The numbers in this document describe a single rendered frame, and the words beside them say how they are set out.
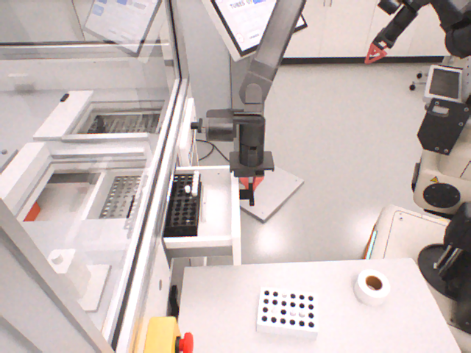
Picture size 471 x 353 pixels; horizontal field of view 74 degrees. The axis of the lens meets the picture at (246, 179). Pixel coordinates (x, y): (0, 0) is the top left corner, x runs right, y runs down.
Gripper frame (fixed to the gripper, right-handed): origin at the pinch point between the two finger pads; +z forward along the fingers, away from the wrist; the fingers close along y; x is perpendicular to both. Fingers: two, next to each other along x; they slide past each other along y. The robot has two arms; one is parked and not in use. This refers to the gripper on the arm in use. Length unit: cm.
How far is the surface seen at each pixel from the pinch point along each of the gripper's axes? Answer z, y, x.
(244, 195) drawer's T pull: -1.4, 1.7, 3.9
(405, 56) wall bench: 69, -196, -293
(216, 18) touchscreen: -21, 9, -78
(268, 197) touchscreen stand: 84, -19, -84
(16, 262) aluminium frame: -34, 20, 45
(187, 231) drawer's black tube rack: 3.4, 15.2, 10.4
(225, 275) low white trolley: 14.1, 6.8, 15.5
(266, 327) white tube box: 11.6, -1.5, 29.7
